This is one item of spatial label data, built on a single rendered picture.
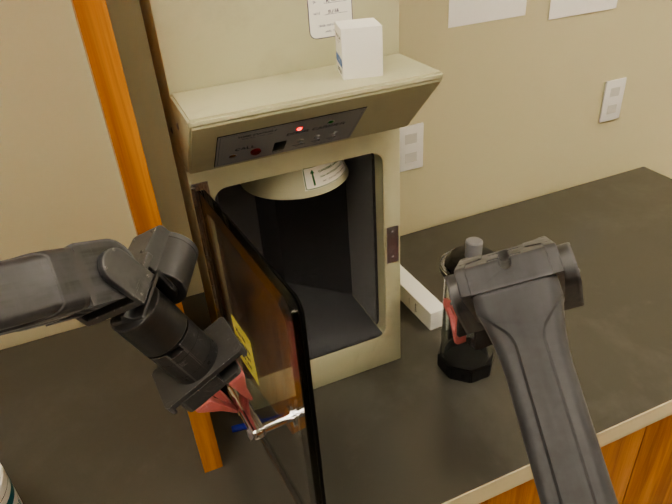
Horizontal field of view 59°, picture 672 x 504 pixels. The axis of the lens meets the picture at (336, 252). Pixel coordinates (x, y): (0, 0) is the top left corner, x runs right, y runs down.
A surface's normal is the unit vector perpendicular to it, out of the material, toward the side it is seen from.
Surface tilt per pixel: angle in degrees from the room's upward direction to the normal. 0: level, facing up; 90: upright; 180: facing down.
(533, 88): 90
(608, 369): 0
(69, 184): 90
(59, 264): 60
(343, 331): 0
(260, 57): 90
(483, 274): 42
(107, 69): 90
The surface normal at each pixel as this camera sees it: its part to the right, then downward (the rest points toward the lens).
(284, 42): 0.40, 0.47
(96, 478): -0.06, -0.84
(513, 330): -0.35, -0.29
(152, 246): 0.85, -0.32
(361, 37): 0.14, 0.52
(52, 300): 0.74, -0.24
